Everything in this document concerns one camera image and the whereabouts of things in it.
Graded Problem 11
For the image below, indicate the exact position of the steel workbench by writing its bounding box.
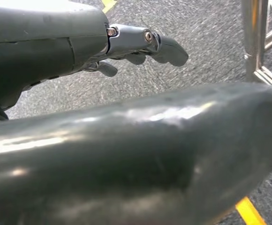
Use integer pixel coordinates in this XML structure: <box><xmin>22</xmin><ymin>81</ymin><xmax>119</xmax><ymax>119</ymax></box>
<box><xmin>241</xmin><ymin>0</ymin><xmax>272</xmax><ymax>91</ymax></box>

